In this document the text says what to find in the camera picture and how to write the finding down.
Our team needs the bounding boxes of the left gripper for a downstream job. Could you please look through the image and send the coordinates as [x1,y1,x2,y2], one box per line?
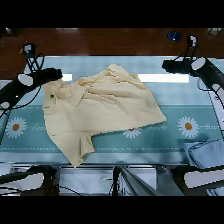
[37,67,64,83]

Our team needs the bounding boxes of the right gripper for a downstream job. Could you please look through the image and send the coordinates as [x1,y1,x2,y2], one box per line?
[161,58,194,75]

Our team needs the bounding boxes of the pale yellow shirt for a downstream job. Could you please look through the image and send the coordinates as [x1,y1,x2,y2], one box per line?
[42,63,168,168]

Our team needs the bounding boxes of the light blue garment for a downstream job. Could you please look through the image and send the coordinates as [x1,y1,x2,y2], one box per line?
[183,138,224,197]

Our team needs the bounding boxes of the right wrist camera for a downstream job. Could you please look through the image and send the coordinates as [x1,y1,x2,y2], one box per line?
[181,34,199,62]

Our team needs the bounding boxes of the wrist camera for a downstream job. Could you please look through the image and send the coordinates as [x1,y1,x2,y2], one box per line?
[181,34,199,62]
[22,43,40,73]

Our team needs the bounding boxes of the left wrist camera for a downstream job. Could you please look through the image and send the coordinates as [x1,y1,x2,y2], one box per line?
[22,43,40,73]

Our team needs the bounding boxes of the silver frame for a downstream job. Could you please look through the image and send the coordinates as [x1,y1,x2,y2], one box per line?
[0,161,224,197]

